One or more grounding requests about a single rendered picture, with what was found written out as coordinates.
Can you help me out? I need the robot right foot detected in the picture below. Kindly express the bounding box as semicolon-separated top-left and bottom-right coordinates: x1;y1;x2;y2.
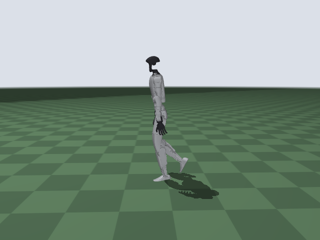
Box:
179;157;188;173

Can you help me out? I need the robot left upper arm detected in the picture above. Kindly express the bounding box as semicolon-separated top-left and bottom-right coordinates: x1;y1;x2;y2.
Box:
152;76;162;103

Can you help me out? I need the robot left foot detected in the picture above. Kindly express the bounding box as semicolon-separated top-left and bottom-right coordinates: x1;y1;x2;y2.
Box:
153;174;171;182

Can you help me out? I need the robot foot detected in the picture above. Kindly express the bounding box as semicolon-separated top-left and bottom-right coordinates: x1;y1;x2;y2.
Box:
153;174;171;182
179;157;188;173

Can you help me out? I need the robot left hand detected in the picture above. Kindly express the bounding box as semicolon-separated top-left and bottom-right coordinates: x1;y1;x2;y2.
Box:
156;116;167;135

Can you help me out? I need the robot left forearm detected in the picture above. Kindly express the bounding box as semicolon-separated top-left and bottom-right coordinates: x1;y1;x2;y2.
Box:
154;96;162;122

